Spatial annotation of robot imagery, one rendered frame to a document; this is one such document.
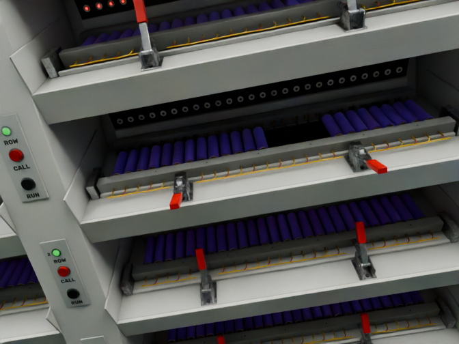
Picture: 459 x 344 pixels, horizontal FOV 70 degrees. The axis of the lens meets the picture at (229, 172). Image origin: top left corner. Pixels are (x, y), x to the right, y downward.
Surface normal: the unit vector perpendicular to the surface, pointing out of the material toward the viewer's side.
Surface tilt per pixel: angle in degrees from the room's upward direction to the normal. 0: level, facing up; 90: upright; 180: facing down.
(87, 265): 90
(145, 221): 109
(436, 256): 19
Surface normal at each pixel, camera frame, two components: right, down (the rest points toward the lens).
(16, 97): 0.02, 0.33
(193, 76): 0.07, 0.61
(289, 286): -0.16, -0.77
